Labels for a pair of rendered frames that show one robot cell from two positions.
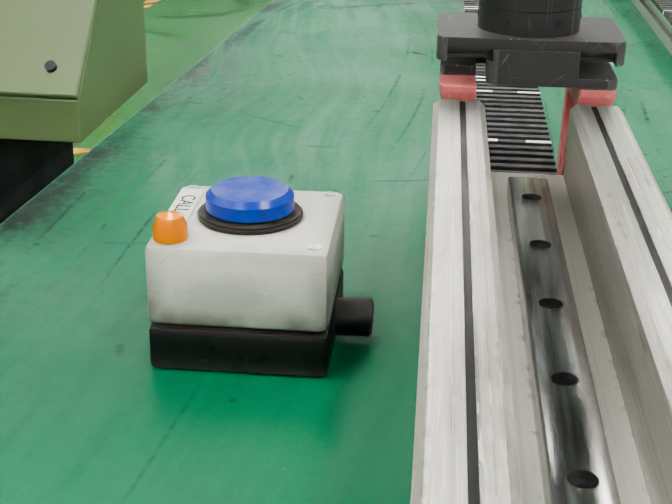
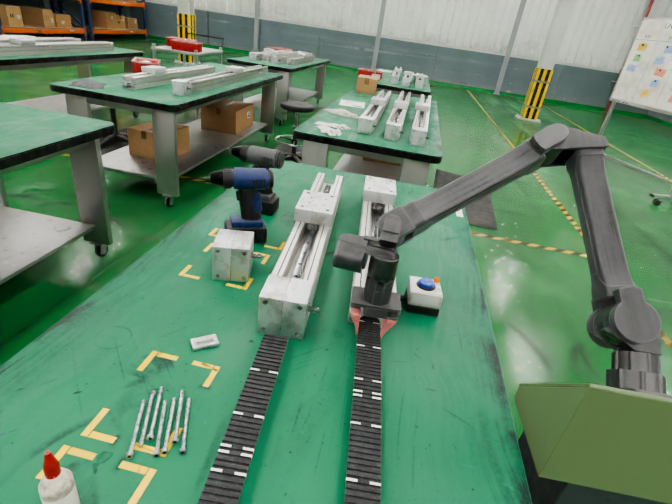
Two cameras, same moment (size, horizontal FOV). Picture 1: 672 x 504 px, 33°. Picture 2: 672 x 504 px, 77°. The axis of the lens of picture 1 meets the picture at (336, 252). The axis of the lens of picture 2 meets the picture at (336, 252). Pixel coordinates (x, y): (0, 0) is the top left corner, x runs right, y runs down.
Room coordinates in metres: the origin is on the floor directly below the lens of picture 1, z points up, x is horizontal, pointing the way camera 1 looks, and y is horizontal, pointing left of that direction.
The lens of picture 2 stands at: (1.38, -0.24, 1.38)
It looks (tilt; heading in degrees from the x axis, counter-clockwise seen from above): 28 degrees down; 177
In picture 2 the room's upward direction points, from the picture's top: 8 degrees clockwise
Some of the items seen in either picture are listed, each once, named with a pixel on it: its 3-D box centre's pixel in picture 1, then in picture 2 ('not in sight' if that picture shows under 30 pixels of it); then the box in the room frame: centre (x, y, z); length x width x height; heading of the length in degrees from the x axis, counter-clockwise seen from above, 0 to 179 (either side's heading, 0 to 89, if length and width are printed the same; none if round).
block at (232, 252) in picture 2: not in sight; (238, 255); (0.43, -0.44, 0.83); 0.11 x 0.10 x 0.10; 94
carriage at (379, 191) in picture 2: not in sight; (378, 193); (-0.05, -0.04, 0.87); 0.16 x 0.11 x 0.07; 175
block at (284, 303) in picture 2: not in sight; (291, 307); (0.62, -0.28, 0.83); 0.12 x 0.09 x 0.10; 85
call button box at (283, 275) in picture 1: (269, 274); (419, 294); (0.48, 0.03, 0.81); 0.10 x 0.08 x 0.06; 85
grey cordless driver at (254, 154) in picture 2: not in sight; (252, 178); (0.01, -0.48, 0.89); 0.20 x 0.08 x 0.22; 79
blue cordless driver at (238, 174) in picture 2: not in sight; (236, 204); (0.25, -0.49, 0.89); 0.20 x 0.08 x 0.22; 108
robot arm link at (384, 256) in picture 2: not in sight; (380, 264); (0.64, -0.11, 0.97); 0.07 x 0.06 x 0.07; 77
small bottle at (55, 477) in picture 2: not in sight; (56, 483); (1.06, -0.53, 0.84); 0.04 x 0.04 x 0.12
